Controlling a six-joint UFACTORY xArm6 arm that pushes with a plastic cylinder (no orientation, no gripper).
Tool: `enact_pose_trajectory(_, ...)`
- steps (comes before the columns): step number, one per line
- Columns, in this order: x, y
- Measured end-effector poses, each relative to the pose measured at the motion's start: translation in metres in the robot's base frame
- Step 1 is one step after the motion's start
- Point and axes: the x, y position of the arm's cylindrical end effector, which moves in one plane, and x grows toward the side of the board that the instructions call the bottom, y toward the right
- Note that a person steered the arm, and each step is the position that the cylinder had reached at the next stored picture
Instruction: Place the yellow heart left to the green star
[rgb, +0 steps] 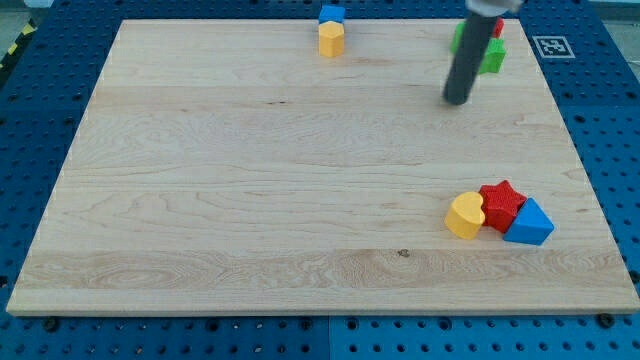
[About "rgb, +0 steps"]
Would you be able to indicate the blue triangle block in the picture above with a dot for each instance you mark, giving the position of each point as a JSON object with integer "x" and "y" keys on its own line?
{"x": 531, "y": 226}

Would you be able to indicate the wooden board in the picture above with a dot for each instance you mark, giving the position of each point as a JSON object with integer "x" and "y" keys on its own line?
{"x": 224, "y": 167}

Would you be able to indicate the yellow hexagon block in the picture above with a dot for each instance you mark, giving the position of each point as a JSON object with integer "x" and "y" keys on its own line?
{"x": 331, "y": 39}

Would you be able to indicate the red star block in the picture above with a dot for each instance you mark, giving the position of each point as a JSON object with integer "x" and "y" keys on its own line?
{"x": 501, "y": 205}

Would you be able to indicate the green block behind rod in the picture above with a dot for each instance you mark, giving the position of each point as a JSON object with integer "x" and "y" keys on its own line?
{"x": 455, "y": 43}

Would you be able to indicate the white rod mount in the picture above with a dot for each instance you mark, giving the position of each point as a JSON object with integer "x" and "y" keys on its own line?
{"x": 493, "y": 8}

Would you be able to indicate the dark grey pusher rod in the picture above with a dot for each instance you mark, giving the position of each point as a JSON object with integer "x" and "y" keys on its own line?
{"x": 467, "y": 60}

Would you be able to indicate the blue cube block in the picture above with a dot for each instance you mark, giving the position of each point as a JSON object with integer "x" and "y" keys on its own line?
{"x": 331, "y": 13}

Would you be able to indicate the white fiducial marker tag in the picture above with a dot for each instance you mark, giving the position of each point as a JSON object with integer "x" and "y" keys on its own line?
{"x": 553, "y": 47}

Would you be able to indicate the green star block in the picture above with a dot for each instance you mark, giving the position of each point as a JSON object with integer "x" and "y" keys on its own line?
{"x": 493, "y": 57}

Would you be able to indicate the yellow heart block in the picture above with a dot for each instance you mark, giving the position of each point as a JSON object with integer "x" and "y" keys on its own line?
{"x": 465, "y": 216}

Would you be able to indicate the red block at top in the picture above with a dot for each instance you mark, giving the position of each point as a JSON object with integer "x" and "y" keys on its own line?
{"x": 498, "y": 28}

